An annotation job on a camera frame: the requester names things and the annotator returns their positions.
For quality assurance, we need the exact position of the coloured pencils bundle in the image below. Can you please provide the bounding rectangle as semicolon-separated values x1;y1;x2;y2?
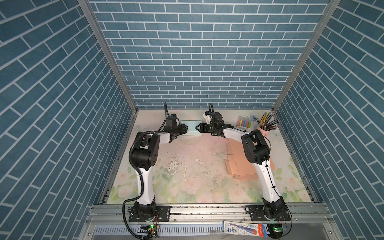
257;113;280;131

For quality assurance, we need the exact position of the light blue paper box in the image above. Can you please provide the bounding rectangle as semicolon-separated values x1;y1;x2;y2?
182;120;202;136

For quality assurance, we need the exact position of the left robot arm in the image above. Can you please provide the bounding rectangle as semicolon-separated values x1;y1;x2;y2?
129;114;188;221

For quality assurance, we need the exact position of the aluminium front rail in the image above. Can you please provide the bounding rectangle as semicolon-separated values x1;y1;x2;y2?
78;202;343;240

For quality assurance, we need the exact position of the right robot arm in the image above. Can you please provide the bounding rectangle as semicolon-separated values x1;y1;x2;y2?
196;110;288;220

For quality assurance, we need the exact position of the white blue red package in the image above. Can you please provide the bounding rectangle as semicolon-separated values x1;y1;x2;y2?
223;221;270;237

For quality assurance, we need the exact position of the pink paper box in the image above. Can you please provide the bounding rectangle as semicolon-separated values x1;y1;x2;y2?
226;140;259;181

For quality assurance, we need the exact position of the left black corrugated cable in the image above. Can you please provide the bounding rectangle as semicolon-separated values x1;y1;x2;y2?
121;102;169;240

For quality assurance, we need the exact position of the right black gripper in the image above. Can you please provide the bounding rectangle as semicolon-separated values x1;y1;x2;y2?
194;123;217;134

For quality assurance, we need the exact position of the box of coloured markers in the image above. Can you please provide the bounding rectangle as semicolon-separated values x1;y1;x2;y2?
236;116;252;131

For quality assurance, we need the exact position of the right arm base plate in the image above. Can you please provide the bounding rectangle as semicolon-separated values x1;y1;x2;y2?
244;205;292;222

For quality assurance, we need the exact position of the pink pencil cup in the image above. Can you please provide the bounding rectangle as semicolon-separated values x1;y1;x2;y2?
253;127;270;141

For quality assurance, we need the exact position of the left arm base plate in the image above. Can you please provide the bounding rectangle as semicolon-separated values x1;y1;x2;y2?
129;205;171;223

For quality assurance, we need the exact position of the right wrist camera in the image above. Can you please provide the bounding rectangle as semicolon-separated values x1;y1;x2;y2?
203;111;212;125

